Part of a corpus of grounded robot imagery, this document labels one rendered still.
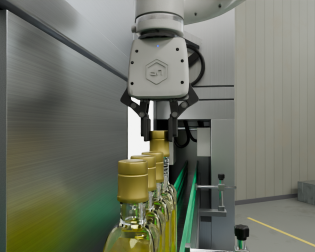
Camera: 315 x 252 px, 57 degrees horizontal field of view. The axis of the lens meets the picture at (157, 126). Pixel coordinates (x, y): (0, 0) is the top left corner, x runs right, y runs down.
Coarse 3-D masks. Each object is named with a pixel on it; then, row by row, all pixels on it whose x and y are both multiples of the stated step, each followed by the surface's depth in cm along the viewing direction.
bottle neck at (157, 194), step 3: (156, 183) 43; (159, 183) 43; (156, 186) 43; (159, 186) 43; (156, 189) 43; (159, 189) 43; (156, 192) 43; (159, 192) 43; (156, 195) 43; (159, 195) 43; (156, 198) 43
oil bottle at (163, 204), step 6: (162, 198) 44; (156, 204) 42; (162, 204) 42; (168, 204) 44; (162, 210) 41; (168, 210) 43; (168, 216) 42; (168, 222) 42; (168, 228) 42; (168, 234) 42; (168, 240) 42; (168, 246) 42
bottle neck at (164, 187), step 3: (165, 162) 49; (165, 165) 49; (165, 168) 49; (165, 171) 49; (165, 174) 49; (165, 177) 49; (165, 180) 49; (162, 183) 49; (165, 183) 49; (162, 186) 49; (165, 186) 49; (162, 189) 48; (165, 189) 49
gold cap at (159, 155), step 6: (156, 156) 43; (162, 156) 44; (156, 162) 43; (162, 162) 44; (156, 168) 43; (162, 168) 44; (156, 174) 43; (162, 174) 44; (156, 180) 43; (162, 180) 43
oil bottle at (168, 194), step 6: (162, 192) 48; (168, 192) 49; (168, 198) 47; (174, 198) 49; (174, 204) 48; (174, 210) 48; (174, 216) 48; (174, 222) 48; (174, 228) 48; (174, 234) 48; (174, 240) 48; (174, 246) 48
